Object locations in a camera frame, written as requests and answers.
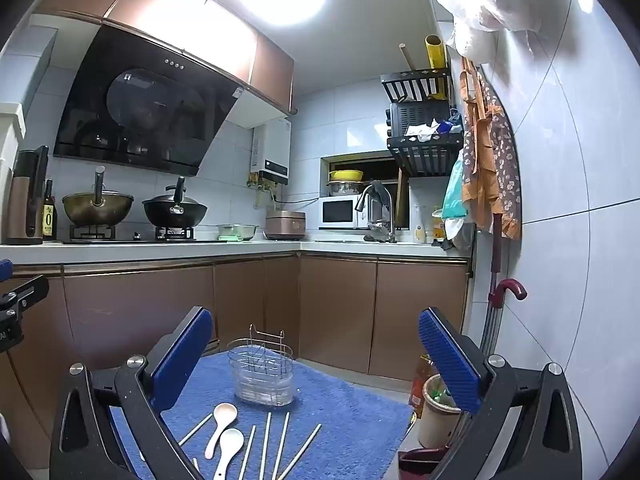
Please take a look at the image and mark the steel faucet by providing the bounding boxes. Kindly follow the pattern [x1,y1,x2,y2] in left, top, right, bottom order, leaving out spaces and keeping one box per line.
[355,180,397,243]

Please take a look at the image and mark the white microwave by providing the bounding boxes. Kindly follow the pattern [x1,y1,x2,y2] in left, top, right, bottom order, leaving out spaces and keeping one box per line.
[320,195,371,230]

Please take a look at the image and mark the yellow wrap roll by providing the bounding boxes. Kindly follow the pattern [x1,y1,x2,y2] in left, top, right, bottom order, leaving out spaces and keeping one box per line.
[425,35,449,101]

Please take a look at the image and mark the copper upper cabinets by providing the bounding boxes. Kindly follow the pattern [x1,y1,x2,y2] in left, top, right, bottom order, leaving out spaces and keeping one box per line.
[35,0,297,117]

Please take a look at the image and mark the beige trash bin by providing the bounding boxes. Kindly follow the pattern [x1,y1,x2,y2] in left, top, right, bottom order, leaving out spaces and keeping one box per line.
[417,374,464,450]

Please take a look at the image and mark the white ceramic spoon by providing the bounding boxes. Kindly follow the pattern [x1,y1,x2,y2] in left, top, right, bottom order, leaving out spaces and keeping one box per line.
[214,428,245,480]
[205,403,239,460]

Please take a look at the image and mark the blue fluffy mat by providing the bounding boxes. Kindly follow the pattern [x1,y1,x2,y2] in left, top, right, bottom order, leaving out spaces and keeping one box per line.
[107,350,414,480]

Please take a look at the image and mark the white water heater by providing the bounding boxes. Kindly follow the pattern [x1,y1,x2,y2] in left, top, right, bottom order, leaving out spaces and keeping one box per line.
[250,117,292,184]

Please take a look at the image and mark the cooking oil bottle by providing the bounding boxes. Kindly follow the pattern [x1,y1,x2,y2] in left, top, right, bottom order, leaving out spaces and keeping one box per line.
[409,355,441,419]

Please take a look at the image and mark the black wok with lid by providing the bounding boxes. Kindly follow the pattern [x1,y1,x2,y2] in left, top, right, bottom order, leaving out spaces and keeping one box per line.
[142,176,208,229]

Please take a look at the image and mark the wire and plastic utensil holder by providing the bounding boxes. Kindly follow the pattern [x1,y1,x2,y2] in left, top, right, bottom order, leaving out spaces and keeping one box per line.
[227,324,296,407]

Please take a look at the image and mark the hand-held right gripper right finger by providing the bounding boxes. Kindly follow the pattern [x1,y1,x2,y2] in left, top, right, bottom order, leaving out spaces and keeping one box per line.
[418,306,585,480]

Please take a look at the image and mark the dark soy sauce bottle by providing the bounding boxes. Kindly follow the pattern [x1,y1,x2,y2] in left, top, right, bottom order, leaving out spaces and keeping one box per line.
[42,179,58,241]

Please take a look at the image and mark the black wall rack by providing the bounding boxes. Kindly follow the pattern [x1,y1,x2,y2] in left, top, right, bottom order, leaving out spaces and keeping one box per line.
[380,67,465,177]

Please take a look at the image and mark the black range hood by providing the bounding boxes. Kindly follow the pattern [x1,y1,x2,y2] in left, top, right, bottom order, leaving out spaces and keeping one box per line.
[52,25,246,177]

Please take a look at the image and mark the orange floral apron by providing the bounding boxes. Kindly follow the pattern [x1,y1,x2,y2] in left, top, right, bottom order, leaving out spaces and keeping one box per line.
[460,57,523,240]

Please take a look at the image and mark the steel bowl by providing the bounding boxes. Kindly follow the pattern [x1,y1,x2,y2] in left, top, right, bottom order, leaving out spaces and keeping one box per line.
[217,224,259,241]

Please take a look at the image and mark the dark red bin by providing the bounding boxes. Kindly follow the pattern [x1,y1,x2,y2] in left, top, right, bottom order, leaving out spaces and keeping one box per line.
[398,447,451,480]

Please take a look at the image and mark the gas stove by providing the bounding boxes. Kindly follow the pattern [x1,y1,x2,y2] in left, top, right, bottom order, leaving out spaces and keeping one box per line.
[62,225,216,245]

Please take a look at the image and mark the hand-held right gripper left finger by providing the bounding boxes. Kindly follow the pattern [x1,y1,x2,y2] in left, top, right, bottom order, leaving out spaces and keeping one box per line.
[49,305,214,480]

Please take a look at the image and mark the brown rice cooker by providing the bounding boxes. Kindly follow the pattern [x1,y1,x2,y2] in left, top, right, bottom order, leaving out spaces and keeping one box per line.
[264,210,307,241]

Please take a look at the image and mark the white plastic bags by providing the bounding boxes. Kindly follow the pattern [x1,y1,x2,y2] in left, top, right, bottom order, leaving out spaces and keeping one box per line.
[431,0,551,59]

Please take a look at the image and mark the teal plastic bag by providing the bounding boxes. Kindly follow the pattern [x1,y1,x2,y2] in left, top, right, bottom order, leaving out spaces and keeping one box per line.
[441,152,469,221]

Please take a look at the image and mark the brass wok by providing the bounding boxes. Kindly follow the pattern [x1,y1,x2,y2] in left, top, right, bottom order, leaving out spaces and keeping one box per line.
[62,166,135,227]

